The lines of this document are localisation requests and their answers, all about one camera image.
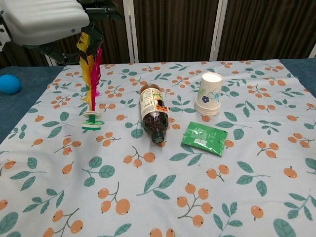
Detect stacked white floral paper cups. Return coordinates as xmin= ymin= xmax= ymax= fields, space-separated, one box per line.
xmin=194 ymin=72 xmax=224 ymax=117

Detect green foil packet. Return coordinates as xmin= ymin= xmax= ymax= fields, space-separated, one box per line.
xmin=180 ymin=121 xmax=229 ymax=158

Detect feather shuttlecock with green base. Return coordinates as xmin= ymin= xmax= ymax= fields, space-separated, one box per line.
xmin=76 ymin=32 xmax=105 ymax=132

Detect blue ball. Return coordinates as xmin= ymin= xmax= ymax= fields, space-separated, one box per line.
xmin=0 ymin=74 xmax=23 ymax=95

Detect black folding screen white frames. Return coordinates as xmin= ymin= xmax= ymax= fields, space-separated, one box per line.
xmin=0 ymin=0 xmax=316 ymax=69

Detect floral fruit print tablecloth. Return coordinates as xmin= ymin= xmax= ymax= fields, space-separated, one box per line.
xmin=0 ymin=59 xmax=316 ymax=237

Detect dark brown labelled bottle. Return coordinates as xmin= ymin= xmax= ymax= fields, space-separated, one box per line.
xmin=139 ymin=83 xmax=171 ymax=146

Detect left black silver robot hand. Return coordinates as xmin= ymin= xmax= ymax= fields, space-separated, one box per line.
xmin=0 ymin=0 xmax=119 ymax=66

